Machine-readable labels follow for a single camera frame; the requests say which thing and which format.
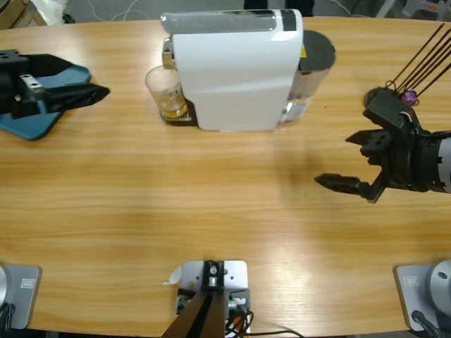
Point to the white plastic bag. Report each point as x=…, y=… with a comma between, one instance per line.
x=47, y=10

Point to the purple coffee capsule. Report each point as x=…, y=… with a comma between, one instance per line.
x=409, y=97

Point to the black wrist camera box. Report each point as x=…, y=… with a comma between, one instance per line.
x=389, y=111

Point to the white block with dark post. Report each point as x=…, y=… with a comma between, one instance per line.
x=234, y=278

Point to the brown cardboard box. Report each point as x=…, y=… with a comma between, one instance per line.
x=12, y=12

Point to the clear water tank black lid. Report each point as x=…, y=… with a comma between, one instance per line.
x=315, y=49

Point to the blue rectangular plastic tray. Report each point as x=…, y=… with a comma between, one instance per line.
x=31, y=125

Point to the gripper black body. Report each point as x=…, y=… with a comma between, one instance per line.
x=412, y=162
x=14, y=88

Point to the white paper tab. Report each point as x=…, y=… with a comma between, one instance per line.
x=174, y=276

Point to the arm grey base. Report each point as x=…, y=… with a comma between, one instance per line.
x=423, y=292
x=21, y=295

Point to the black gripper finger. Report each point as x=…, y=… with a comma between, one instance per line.
x=49, y=65
x=373, y=139
x=343, y=183
x=75, y=96

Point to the small black floor object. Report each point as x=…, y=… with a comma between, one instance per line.
x=67, y=17

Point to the amber coffee liquid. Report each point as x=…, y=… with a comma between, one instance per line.
x=172, y=111

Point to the white capsule coffee machine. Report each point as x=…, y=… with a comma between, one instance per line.
x=232, y=77

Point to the white plastic stool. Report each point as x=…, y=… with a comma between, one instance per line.
x=423, y=8

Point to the clear drinking glass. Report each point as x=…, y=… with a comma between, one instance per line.
x=162, y=84

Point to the black capsule holder with rods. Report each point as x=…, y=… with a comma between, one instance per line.
x=405, y=75

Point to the grey coffee machine lever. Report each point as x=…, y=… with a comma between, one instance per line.
x=218, y=22

